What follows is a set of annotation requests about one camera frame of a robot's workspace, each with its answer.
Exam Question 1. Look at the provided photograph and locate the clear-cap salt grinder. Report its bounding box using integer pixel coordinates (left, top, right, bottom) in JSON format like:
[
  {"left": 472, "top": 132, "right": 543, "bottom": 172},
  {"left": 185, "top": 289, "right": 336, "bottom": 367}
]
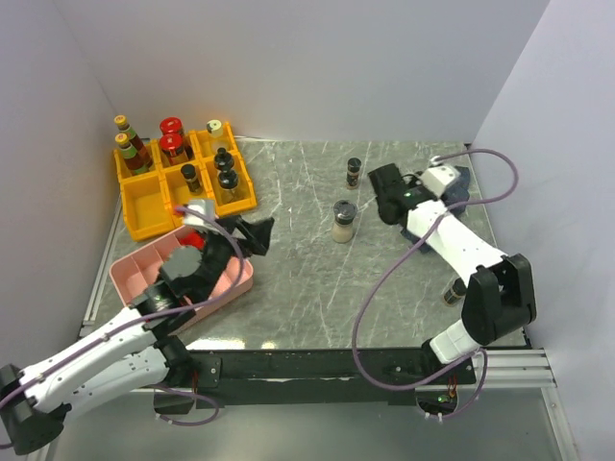
[{"left": 332, "top": 200, "right": 357, "bottom": 244}]

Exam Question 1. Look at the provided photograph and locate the pink divided tray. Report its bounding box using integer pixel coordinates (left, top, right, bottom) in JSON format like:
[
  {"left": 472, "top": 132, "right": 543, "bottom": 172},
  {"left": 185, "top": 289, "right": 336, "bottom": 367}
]
[{"left": 110, "top": 226, "right": 254, "bottom": 331}]

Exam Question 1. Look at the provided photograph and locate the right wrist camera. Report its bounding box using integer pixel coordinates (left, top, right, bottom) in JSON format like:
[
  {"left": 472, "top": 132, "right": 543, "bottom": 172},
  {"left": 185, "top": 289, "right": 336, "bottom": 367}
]
[{"left": 419, "top": 163, "right": 460, "bottom": 198}]

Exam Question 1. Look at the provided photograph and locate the black-top white salt grinder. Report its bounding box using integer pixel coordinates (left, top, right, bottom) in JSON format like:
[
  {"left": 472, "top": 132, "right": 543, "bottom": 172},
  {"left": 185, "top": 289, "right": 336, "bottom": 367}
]
[{"left": 214, "top": 147, "right": 234, "bottom": 173}]

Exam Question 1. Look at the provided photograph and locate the green label sauce bottle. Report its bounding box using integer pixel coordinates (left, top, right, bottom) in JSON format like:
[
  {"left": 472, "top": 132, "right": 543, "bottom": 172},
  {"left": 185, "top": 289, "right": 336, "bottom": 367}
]
[
  {"left": 115, "top": 133, "right": 149, "bottom": 176},
  {"left": 113, "top": 114, "right": 153, "bottom": 168}
]

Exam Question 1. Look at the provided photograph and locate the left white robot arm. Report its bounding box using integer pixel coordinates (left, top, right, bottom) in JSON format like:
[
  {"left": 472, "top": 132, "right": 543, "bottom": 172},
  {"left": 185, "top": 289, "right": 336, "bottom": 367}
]
[{"left": 1, "top": 209, "right": 275, "bottom": 455}]

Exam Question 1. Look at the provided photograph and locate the yellow compartment bin organizer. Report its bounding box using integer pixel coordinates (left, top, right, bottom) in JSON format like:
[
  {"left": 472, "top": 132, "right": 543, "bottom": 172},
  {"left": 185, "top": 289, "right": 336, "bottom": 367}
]
[{"left": 113, "top": 122, "right": 258, "bottom": 241}]

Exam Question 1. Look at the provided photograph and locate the white-cap seasoning shaker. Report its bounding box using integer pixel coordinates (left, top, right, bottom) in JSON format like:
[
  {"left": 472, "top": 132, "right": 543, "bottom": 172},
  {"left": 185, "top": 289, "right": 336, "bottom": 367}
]
[{"left": 207, "top": 119, "right": 229, "bottom": 155}]

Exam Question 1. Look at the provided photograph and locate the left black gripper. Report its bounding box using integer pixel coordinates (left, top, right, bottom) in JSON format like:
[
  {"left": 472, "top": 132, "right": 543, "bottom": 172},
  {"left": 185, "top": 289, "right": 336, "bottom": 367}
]
[{"left": 196, "top": 213, "right": 274, "bottom": 302}]

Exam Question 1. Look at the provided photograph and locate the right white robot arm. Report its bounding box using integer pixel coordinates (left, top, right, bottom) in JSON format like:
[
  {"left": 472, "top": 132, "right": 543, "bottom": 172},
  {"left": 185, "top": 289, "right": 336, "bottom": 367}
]
[{"left": 368, "top": 163, "right": 536, "bottom": 382}]

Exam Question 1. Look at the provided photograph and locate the blue grey cloth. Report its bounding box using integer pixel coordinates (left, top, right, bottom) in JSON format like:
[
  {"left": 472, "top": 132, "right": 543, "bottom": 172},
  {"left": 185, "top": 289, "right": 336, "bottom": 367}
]
[{"left": 400, "top": 166, "right": 471, "bottom": 254}]

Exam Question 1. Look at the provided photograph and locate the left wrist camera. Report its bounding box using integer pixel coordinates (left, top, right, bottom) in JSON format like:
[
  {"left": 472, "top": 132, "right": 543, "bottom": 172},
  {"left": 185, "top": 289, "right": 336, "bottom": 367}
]
[{"left": 181, "top": 199, "right": 216, "bottom": 231}]

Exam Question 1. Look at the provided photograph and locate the red packet in tray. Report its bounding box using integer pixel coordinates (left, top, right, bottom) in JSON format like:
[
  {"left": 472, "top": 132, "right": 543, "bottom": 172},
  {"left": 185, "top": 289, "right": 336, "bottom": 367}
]
[{"left": 178, "top": 230, "right": 205, "bottom": 250}]

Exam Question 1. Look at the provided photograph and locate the small black-cap spice jar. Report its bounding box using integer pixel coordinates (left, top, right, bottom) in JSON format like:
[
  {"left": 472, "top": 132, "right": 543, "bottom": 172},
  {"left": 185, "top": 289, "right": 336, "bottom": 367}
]
[
  {"left": 181, "top": 163, "right": 203, "bottom": 196},
  {"left": 346, "top": 158, "right": 362, "bottom": 189}
]

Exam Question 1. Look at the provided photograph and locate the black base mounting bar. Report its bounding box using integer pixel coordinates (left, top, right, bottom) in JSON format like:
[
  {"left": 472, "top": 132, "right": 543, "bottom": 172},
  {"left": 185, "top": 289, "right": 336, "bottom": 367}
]
[{"left": 153, "top": 348, "right": 477, "bottom": 417}]

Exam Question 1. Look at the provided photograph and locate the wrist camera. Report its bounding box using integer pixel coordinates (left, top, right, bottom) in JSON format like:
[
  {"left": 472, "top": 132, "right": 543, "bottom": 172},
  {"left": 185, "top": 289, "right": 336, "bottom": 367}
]
[
  {"left": 419, "top": 163, "right": 460, "bottom": 198},
  {"left": 181, "top": 199, "right": 216, "bottom": 231}
]

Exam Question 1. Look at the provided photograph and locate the black-top brown pepper grinder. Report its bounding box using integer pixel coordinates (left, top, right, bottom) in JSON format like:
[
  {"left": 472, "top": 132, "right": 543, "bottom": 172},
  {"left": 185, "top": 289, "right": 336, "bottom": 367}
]
[{"left": 218, "top": 169, "right": 240, "bottom": 204}]

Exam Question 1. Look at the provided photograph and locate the red-lid chili jar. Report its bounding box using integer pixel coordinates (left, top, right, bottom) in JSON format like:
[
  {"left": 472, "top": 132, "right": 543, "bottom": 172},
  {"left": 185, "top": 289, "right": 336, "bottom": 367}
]
[
  {"left": 160, "top": 116, "right": 193, "bottom": 158},
  {"left": 160, "top": 133, "right": 188, "bottom": 166}
]

